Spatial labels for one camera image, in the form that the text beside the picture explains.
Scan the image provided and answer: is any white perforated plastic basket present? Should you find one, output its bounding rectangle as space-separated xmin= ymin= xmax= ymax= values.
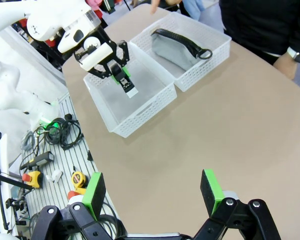
xmin=83 ymin=41 xmax=178 ymax=139
xmin=129 ymin=11 xmax=233 ymax=93

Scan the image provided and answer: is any grey slatted workbench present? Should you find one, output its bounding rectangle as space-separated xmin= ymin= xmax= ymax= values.
xmin=8 ymin=92 xmax=122 ymax=240

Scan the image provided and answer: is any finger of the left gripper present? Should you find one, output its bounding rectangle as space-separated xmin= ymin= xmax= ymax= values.
xmin=89 ymin=63 xmax=121 ymax=85
xmin=116 ymin=39 xmax=131 ymax=76

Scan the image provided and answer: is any yellow emergency stop box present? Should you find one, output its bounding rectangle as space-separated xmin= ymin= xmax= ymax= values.
xmin=21 ymin=170 xmax=44 ymax=189

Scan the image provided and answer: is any black cable bundle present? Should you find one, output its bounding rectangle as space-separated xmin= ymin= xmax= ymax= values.
xmin=33 ymin=113 xmax=85 ymax=151

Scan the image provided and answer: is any light blue shirt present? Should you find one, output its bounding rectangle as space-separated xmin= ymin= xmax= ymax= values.
xmin=182 ymin=0 xmax=206 ymax=21

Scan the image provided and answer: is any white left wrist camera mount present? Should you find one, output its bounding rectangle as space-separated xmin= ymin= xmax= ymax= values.
xmin=79 ymin=36 xmax=115 ymax=73

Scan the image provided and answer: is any black clamp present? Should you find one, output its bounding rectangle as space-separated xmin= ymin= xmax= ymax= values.
xmin=5 ymin=195 xmax=28 ymax=214

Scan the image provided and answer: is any white t-shirt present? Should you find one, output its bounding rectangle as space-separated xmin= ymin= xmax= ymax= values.
xmin=261 ymin=50 xmax=282 ymax=58

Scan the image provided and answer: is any silver wrist watch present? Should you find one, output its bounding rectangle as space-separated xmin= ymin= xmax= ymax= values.
xmin=286 ymin=47 xmax=300 ymax=64

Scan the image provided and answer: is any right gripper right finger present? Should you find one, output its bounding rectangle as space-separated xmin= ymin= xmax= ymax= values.
xmin=193 ymin=169 xmax=282 ymax=240

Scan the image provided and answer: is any yellow tape measure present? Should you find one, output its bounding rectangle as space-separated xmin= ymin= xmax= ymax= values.
xmin=70 ymin=170 xmax=89 ymax=190

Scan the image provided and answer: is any person's left hand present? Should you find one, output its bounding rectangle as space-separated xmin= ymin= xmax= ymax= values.
xmin=273 ymin=51 xmax=300 ymax=81

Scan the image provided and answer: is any grey cable coil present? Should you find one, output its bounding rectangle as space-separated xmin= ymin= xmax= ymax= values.
xmin=20 ymin=130 xmax=36 ymax=151

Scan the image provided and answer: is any grey zipper pouch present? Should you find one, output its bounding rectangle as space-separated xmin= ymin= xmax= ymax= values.
xmin=150 ymin=28 xmax=213 ymax=72

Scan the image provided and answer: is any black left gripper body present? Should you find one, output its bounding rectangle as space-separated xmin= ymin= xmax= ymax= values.
xmin=73 ymin=26 xmax=122 ymax=76

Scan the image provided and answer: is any black cable loop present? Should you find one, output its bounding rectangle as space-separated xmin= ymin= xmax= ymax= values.
xmin=97 ymin=201 xmax=126 ymax=239

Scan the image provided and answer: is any small white plastic part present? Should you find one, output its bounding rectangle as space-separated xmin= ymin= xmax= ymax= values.
xmin=45 ymin=169 xmax=64 ymax=184

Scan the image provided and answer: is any black stapler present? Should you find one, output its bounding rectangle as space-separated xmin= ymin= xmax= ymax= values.
xmin=113 ymin=62 xmax=136 ymax=95

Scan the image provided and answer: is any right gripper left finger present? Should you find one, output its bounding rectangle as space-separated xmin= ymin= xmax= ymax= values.
xmin=31 ymin=172 xmax=127 ymax=240

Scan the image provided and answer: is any person's right hand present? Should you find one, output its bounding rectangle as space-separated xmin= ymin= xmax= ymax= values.
xmin=149 ymin=0 xmax=183 ymax=15

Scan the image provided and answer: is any person in black jacket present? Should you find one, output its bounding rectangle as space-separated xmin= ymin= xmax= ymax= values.
xmin=218 ymin=0 xmax=300 ymax=66

